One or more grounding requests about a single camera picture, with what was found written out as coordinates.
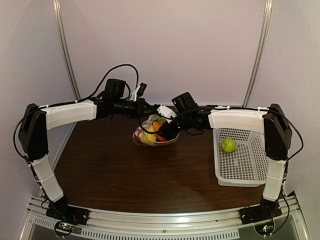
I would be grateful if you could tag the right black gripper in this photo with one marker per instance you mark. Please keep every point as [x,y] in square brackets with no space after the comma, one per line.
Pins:
[171,127]

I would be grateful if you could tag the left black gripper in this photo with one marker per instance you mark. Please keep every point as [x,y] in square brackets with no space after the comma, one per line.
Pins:
[146,109]

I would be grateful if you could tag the red fake apple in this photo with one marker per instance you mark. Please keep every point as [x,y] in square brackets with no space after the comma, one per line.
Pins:
[156,126]

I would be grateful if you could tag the yellow fake lemon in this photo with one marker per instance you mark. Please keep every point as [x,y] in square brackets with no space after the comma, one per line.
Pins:
[147,138]

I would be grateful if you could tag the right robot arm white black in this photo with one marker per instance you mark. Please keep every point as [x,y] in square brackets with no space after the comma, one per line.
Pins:
[268,121]

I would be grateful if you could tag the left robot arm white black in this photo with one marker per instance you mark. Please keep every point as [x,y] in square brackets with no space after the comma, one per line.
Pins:
[38,120]

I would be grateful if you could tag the white perforated plastic basket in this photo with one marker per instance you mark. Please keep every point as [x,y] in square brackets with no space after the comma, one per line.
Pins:
[245,167]

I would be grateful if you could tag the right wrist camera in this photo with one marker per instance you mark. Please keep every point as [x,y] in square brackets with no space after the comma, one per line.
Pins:
[166,112]

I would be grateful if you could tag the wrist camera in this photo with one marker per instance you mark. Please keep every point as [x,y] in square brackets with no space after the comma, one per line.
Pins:
[138,92]
[166,112]

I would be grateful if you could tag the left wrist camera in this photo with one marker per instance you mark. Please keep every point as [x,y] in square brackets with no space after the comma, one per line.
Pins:
[138,92]

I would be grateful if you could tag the left aluminium frame post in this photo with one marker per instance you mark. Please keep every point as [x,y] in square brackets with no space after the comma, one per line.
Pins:
[64,47]

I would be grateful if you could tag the aluminium frame post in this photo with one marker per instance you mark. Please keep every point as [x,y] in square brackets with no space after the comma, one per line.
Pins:
[64,47]
[263,36]

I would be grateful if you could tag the aluminium front rail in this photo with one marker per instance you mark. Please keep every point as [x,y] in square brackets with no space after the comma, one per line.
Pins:
[210,225]

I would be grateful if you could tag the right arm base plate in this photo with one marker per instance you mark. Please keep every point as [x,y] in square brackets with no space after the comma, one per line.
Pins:
[258,213]

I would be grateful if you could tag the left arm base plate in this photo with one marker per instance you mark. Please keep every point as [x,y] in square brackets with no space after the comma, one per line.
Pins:
[70,214]

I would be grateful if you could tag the right aluminium frame post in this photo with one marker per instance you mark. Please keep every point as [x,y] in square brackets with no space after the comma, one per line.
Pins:
[263,36]

